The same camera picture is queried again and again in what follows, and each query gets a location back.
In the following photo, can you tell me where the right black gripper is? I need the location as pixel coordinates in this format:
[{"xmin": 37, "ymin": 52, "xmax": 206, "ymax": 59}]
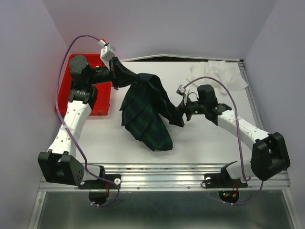
[{"xmin": 169, "ymin": 95, "xmax": 207, "ymax": 127}]

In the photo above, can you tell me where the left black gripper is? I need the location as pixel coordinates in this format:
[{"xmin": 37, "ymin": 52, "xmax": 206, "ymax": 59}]
[{"xmin": 88, "ymin": 56, "xmax": 142, "ymax": 90}]

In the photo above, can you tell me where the green plaid skirt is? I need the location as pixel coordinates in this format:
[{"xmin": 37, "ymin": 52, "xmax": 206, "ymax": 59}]
[{"xmin": 120, "ymin": 73, "xmax": 176, "ymax": 151}]

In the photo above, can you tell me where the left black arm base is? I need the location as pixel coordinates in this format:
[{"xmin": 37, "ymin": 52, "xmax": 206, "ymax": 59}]
[{"xmin": 77, "ymin": 165, "xmax": 122, "ymax": 208}]

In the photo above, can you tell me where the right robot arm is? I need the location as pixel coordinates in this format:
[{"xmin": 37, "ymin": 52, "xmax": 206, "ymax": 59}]
[{"xmin": 176, "ymin": 84, "xmax": 291, "ymax": 186}]

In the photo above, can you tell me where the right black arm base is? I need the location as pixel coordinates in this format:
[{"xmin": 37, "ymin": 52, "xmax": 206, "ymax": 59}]
[{"xmin": 201, "ymin": 161, "xmax": 248, "ymax": 205}]

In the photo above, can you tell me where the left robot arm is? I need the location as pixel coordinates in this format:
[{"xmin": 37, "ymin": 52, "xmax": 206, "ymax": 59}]
[{"xmin": 38, "ymin": 55, "xmax": 140, "ymax": 188}]

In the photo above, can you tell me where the red plastic tray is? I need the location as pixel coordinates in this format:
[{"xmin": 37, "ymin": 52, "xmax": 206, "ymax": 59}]
[{"xmin": 58, "ymin": 54, "xmax": 112, "ymax": 116}]

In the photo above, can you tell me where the white folded skirt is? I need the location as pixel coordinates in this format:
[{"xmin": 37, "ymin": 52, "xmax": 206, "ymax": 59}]
[{"xmin": 187, "ymin": 61, "xmax": 248, "ymax": 94}]

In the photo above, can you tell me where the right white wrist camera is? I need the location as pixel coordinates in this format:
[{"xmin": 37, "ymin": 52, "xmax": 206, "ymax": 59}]
[{"xmin": 176, "ymin": 84, "xmax": 189, "ymax": 103}]

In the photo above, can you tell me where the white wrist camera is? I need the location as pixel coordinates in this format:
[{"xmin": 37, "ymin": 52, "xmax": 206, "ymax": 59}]
[
  {"xmin": 98, "ymin": 39, "xmax": 116, "ymax": 68},
  {"xmin": 176, "ymin": 84, "xmax": 189, "ymax": 103}
]

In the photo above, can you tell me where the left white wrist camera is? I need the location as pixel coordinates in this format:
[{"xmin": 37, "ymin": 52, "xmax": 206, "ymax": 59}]
[{"xmin": 98, "ymin": 39, "xmax": 116, "ymax": 68}]

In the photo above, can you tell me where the aluminium rail frame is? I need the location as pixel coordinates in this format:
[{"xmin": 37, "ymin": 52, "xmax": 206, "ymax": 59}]
[{"xmin": 28, "ymin": 55, "xmax": 296, "ymax": 229}]

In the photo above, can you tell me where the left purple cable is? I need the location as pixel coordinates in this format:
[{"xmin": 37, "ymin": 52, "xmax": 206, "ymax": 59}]
[{"xmin": 55, "ymin": 35, "xmax": 120, "ymax": 208}]

